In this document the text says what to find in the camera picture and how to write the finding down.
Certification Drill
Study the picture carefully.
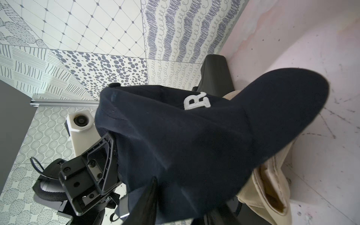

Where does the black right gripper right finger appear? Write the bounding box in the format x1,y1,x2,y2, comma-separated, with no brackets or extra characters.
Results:
207,208,241,225

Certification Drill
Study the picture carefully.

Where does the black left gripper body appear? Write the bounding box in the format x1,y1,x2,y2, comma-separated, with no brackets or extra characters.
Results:
59,155,122,216

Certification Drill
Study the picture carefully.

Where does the black plastic tool case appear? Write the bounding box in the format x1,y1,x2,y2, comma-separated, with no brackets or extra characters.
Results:
192,54,235,97

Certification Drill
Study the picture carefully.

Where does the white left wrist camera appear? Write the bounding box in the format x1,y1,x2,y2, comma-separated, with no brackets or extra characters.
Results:
65,110,101,157

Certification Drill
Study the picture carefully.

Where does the beige baseball cap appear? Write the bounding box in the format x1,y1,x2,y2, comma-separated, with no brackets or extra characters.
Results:
222,89,296,225

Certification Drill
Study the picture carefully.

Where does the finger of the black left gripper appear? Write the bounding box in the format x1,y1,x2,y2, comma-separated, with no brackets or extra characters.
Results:
81,133,121,196

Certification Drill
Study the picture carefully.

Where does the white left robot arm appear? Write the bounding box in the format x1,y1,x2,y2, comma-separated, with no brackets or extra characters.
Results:
30,133,122,225

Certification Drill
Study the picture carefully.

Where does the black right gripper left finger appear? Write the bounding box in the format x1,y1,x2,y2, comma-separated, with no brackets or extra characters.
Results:
122,177,158,225

